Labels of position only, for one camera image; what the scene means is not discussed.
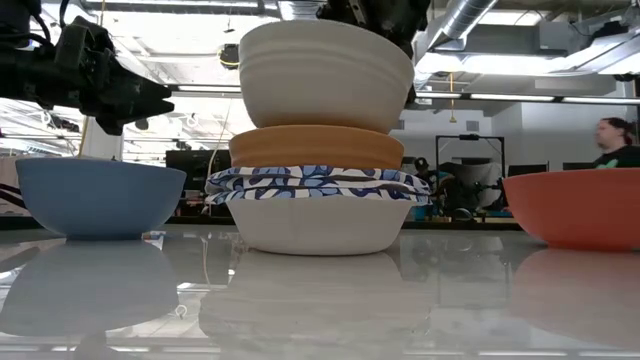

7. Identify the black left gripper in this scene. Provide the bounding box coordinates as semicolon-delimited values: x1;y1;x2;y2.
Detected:
52;15;176;136

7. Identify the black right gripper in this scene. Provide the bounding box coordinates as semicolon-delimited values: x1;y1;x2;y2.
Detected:
317;0;431;109

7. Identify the cream white plastic bowl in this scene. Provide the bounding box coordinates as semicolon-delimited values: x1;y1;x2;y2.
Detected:
238;19;416;135

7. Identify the blue plastic bowl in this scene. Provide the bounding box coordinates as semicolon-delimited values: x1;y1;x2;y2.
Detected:
14;157;188;241

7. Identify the yellow-orange plastic bowl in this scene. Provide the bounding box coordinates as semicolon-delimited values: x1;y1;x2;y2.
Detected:
228;124;406;171

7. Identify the orange-red plastic bowl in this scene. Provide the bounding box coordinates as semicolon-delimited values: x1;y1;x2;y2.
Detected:
502;168;640;253

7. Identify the linear ceiling light strip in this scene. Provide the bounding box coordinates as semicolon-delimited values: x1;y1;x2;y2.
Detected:
172;83;244;96
414;91;640;106

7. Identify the beige curtain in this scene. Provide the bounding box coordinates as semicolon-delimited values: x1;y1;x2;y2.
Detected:
0;157;20;217

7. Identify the black metal rig frame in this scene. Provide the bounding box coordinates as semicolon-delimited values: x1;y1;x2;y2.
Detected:
434;133;506;211

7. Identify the silver spiral air duct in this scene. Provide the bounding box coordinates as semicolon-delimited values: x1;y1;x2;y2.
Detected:
277;0;326;24
414;0;501;89

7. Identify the black ceiling dome camera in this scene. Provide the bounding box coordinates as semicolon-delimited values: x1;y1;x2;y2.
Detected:
218;43;242;70

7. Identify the black metal table frame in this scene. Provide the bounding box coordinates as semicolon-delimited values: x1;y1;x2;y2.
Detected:
0;215;524;232

